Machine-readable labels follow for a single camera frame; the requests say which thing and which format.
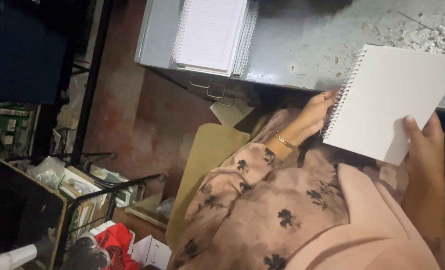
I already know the person's left hand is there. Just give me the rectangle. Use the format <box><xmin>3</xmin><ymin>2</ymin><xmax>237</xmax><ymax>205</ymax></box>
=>
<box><xmin>282</xmin><ymin>89</ymin><xmax>339</xmax><ymax>148</ymax></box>

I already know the person's right hand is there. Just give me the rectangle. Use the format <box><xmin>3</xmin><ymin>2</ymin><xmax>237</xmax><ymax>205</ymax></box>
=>
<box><xmin>402</xmin><ymin>112</ymin><xmax>445</xmax><ymax>178</ymax></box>

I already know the white spiral notebook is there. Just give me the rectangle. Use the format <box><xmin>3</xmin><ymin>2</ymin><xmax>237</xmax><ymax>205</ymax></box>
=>
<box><xmin>320</xmin><ymin>44</ymin><xmax>445</xmax><ymax>166</ymax></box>

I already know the beige paper sheet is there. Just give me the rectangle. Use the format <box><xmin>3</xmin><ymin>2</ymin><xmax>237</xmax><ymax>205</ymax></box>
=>
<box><xmin>210</xmin><ymin>100</ymin><xmax>255</xmax><ymax>127</ymax></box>

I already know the stack of spiral notebooks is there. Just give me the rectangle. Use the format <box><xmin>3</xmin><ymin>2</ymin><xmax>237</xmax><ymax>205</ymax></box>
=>
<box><xmin>175</xmin><ymin>0</ymin><xmax>260</xmax><ymax>78</ymax></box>

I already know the pile of white paper scraps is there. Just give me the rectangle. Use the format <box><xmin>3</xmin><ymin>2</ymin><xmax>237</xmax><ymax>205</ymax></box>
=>
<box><xmin>395</xmin><ymin>19</ymin><xmax>445</xmax><ymax>55</ymax></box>

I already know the pink floral dress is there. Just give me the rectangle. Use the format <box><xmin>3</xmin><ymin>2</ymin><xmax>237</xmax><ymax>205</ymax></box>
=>
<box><xmin>168</xmin><ymin>109</ymin><xmax>445</xmax><ymax>270</ymax></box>

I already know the lined spiral notebook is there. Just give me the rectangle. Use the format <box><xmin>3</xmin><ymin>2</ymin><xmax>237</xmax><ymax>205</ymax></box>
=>
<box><xmin>172</xmin><ymin>0</ymin><xmax>248</xmax><ymax>73</ymax></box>

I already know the plain pink scarf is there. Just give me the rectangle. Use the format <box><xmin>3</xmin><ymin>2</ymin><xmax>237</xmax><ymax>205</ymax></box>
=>
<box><xmin>284</xmin><ymin>163</ymin><xmax>441</xmax><ymax>270</ymax></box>

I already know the tan cardboard sheet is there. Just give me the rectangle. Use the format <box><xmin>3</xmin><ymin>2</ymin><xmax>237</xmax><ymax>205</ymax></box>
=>
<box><xmin>165</xmin><ymin>123</ymin><xmax>251</xmax><ymax>250</ymax></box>

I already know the flat brown tray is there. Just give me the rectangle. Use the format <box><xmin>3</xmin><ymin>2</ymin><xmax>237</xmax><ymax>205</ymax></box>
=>
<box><xmin>125</xmin><ymin>193</ymin><xmax>175</xmax><ymax>230</ymax></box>

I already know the white cardboard box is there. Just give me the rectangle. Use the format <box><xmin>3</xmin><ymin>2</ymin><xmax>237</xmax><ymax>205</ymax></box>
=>
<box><xmin>132</xmin><ymin>235</ymin><xmax>172</xmax><ymax>270</ymax></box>

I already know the heap of boxes and papers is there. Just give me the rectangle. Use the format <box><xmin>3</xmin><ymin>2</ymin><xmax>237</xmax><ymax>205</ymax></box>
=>
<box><xmin>57</xmin><ymin>163</ymin><xmax>146</xmax><ymax>241</ymax></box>

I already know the red plastic bag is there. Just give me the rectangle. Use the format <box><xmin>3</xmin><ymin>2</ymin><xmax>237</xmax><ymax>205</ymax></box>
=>
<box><xmin>94</xmin><ymin>223</ymin><xmax>140</xmax><ymax>270</ymax></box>

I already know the black plastic bag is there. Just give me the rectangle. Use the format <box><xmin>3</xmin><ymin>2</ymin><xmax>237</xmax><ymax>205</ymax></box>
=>
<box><xmin>59</xmin><ymin>236</ymin><xmax>111</xmax><ymax>270</ymax></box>

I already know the clear plastic bag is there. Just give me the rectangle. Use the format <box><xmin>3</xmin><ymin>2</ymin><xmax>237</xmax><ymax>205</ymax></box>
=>
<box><xmin>28</xmin><ymin>156</ymin><xmax>66</xmax><ymax>190</ymax></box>

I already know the dark blue cabinet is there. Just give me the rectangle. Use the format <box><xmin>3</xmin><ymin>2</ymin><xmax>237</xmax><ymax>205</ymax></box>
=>
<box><xmin>0</xmin><ymin>0</ymin><xmax>70</xmax><ymax>106</ymax></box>

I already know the green circuit board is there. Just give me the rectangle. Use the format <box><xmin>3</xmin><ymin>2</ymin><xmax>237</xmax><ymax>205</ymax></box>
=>
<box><xmin>0</xmin><ymin>101</ymin><xmax>40</xmax><ymax>160</ymax></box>

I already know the black board with brown edge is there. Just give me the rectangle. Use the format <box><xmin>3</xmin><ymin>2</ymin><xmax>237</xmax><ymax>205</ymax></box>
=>
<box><xmin>0</xmin><ymin>157</ymin><xmax>68</xmax><ymax>270</ymax></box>

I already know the white plastic tube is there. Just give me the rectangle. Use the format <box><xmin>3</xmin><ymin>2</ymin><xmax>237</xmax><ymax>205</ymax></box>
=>
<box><xmin>0</xmin><ymin>244</ymin><xmax>38</xmax><ymax>270</ymax></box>

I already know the gold bracelet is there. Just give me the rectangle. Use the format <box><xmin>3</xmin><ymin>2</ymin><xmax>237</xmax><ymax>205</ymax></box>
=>
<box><xmin>274</xmin><ymin>132</ymin><xmax>299</xmax><ymax>151</ymax></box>

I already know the black metal post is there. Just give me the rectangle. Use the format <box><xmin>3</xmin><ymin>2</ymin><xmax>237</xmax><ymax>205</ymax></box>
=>
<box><xmin>69</xmin><ymin>0</ymin><xmax>114</xmax><ymax>166</ymax></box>

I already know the black metal frame rack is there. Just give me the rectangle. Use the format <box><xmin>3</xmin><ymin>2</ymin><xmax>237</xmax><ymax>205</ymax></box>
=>
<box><xmin>53</xmin><ymin>172</ymin><xmax>167</xmax><ymax>270</ymax></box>

